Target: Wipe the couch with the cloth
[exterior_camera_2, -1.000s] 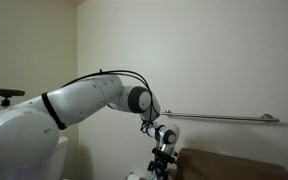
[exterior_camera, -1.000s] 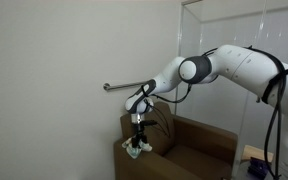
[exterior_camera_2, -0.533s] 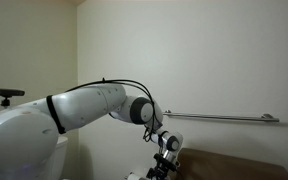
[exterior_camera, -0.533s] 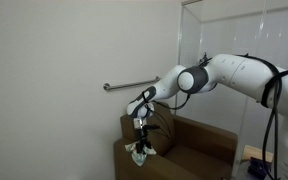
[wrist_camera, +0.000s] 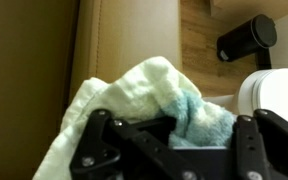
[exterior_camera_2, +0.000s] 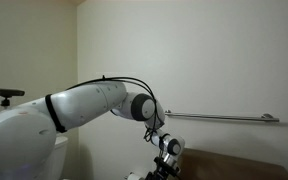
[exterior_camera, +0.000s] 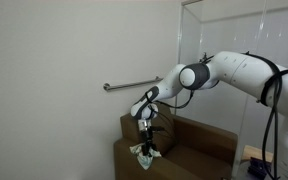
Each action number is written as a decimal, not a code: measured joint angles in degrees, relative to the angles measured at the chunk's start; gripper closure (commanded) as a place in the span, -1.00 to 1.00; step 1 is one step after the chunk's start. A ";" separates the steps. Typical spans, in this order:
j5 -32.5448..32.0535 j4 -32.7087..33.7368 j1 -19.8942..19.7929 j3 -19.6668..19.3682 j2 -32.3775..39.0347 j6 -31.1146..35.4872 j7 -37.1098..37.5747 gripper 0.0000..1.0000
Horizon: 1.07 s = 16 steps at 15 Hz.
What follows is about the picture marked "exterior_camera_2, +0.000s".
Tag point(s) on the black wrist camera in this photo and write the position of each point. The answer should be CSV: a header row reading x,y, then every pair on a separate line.
x,y
167,166

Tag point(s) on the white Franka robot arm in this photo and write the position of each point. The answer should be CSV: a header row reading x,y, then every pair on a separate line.
x,y
20,143

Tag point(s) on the black camera on tripod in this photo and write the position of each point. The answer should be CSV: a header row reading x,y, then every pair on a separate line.
x,y
4,92

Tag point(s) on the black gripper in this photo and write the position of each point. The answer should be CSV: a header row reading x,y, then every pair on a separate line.
x,y
155,176

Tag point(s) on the white toilet paper roll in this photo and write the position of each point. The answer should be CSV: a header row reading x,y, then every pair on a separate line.
x,y
134,176

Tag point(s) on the metal wall grab bar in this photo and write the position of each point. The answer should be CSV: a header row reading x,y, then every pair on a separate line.
x,y
217,116

